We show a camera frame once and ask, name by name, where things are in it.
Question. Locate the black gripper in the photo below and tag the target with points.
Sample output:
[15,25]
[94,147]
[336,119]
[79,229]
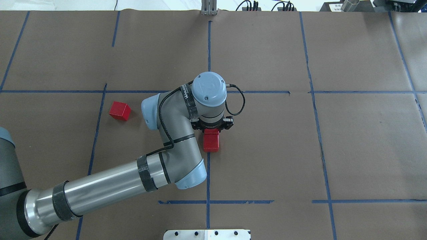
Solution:
[229,123]

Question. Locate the red block placed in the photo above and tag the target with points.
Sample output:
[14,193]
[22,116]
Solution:
[211,144]
[120,111]
[211,134]

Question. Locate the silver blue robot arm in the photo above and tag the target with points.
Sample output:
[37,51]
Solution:
[197,105]

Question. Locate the upper orange black power strip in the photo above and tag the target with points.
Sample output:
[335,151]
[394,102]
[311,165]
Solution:
[249,6]

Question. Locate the orange black power strip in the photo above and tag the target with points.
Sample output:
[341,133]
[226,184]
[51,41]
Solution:
[249,6]
[288,6]

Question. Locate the lower orange black power strip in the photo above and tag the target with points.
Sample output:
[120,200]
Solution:
[288,6]

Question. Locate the steel cup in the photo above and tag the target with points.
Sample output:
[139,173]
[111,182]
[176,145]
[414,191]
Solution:
[349,5]

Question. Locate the aluminium frame post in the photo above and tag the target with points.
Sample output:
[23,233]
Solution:
[209,7]

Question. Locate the white camera post with base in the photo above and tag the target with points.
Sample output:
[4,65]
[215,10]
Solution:
[208,234]

